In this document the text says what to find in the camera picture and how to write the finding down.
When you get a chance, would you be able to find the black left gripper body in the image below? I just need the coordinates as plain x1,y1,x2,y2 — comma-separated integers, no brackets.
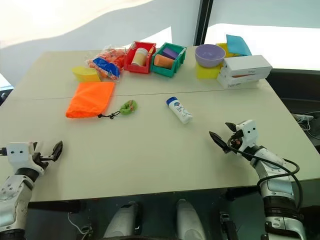
30,150,51,172

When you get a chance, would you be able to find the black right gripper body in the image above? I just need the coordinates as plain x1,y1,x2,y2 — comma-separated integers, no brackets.
225,129,245,152

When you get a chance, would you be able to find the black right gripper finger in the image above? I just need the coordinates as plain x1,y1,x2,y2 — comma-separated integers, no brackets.
224,122,238,133
209,131,230,154

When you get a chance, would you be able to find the bag of orange snacks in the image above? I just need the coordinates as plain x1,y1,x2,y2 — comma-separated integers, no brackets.
84,44,127,82

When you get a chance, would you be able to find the white cardboard box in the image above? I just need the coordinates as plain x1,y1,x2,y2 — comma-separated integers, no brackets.
222,54,274,79
216,71,270,89

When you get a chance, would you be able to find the white bottle with blue cap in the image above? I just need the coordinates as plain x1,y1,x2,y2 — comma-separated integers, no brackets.
165,96,194,125

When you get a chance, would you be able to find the yellow cloth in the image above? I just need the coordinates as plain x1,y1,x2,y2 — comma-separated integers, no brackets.
196,63,224,80

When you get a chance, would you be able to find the white power strip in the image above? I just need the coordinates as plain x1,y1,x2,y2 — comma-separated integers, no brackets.
290,113,315,121

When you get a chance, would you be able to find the purple bowl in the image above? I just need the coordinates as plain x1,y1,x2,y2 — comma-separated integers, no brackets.
194,44,227,69

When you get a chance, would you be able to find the yellow box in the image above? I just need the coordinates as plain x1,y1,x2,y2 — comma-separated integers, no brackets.
215,42,241,58

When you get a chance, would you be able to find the blue cloth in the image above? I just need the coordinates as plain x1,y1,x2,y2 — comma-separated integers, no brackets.
225,34,253,57

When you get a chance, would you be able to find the white robot right leg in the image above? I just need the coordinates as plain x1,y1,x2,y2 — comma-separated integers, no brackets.
175,199,208,240

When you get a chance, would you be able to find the white robot leg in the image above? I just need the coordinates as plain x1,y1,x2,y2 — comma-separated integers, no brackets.
175,199,208,240
103,201,141,239

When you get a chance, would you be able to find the green plastic bin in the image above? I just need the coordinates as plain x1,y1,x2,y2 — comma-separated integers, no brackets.
150,42,188,79

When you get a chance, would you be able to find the orange cylinder block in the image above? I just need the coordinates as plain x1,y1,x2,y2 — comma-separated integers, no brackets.
152,54,176,71

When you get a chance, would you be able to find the purple block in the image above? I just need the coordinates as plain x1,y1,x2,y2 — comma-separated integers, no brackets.
161,47,181,60

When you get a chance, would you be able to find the white robot left leg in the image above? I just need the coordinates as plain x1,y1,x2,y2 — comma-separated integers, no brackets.
103,201,141,239

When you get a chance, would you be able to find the red plastic bin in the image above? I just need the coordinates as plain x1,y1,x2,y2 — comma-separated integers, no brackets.
123,40,157,75

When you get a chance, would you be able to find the cream cylindrical can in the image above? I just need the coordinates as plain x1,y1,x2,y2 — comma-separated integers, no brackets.
131,47,149,67

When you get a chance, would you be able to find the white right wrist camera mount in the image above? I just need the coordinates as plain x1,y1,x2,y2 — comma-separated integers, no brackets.
235,119,258,149

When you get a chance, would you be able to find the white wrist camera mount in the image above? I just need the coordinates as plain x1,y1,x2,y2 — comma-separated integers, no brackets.
4,141,35,164
235,119,258,149

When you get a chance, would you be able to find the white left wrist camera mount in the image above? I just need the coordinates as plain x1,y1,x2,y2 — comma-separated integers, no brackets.
4,141,35,164

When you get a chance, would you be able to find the orange drawstring bag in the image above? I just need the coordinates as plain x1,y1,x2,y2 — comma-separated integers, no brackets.
65,81,116,119

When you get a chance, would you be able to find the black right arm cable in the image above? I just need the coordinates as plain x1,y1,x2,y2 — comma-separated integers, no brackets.
227,142,304,210

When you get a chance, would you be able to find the thin white cable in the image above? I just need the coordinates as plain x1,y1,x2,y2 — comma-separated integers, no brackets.
66,211,91,235

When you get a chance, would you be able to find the green ring toy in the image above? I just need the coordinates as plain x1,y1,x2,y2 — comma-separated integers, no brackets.
119,99,140,116

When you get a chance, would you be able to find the dark window post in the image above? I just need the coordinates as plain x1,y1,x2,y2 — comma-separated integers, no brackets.
193,0,215,47

